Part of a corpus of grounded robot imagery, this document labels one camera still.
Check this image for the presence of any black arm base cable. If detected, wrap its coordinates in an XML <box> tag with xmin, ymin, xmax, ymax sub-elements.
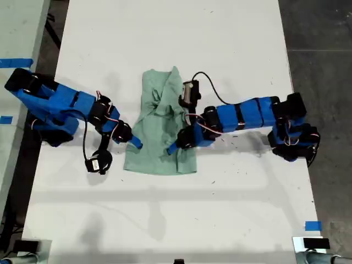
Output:
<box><xmin>306</xmin><ymin>134</ymin><xmax>321</xmax><ymax>168</ymax></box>

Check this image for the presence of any black stand leg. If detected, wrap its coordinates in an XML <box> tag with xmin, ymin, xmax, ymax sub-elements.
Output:
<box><xmin>43</xmin><ymin>12</ymin><xmax>63</xmax><ymax>50</ymax></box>

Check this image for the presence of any black camera cable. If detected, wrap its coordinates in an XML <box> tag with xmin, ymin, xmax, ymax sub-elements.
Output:
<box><xmin>191</xmin><ymin>71</ymin><xmax>234</xmax><ymax>106</ymax></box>
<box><xmin>82</xmin><ymin>117</ymin><xmax>93</xmax><ymax>163</ymax></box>

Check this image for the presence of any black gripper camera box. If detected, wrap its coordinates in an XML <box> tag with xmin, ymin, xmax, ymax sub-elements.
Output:
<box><xmin>178</xmin><ymin>79</ymin><xmax>202</xmax><ymax>111</ymax></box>
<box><xmin>84</xmin><ymin>134</ymin><xmax>113</xmax><ymax>175</ymax></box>

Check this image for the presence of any grey tube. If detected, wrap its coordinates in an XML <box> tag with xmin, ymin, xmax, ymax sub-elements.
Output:
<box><xmin>0</xmin><ymin>254</ymin><xmax>42</xmax><ymax>264</ymax></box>
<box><xmin>305</xmin><ymin>251</ymin><xmax>352</xmax><ymax>264</ymax></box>

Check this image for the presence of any long blue tape strip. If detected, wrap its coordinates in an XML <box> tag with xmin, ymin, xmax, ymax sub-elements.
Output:
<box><xmin>0</xmin><ymin>58</ymin><xmax>34</xmax><ymax>69</ymax></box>

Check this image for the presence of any black floor cable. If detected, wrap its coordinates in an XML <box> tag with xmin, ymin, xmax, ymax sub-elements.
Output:
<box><xmin>0</xmin><ymin>224</ymin><xmax>26</xmax><ymax>252</ymax></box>

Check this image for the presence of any pale green T-shirt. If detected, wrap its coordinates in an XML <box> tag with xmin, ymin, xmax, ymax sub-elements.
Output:
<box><xmin>123</xmin><ymin>65</ymin><xmax>198</xmax><ymax>176</ymax></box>

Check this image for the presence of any pale side table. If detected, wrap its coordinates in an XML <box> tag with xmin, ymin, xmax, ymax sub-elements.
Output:
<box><xmin>0</xmin><ymin>0</ymin><xmax>52</xmax><ymax>221</ymax></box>

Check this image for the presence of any silver metal plate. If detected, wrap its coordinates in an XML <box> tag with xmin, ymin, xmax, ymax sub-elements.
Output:
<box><xmin>291</xmin><ymin>236</ymin><xmax>328</xmax><ymax>264</ymax></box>
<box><xmin>16</xmin><ymin>239</ymin><xmax>53</xmax><ymax>264</ymax></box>

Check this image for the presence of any small black box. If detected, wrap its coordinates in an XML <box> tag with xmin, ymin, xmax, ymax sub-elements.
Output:
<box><xmin>13</xmin><ymin>240</ymin><xmax>40</xmax><ymax>252</ymax></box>
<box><xmin>303</xmin><ymin>238</ymin><xmax>331</xmax><ymax>250</ymax></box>

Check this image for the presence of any square blue tape piece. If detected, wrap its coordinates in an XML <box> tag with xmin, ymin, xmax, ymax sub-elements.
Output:
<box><xmin>305</xmin><ymin>221</ymin><xmax>322</xmax><ymax>232</ymax></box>

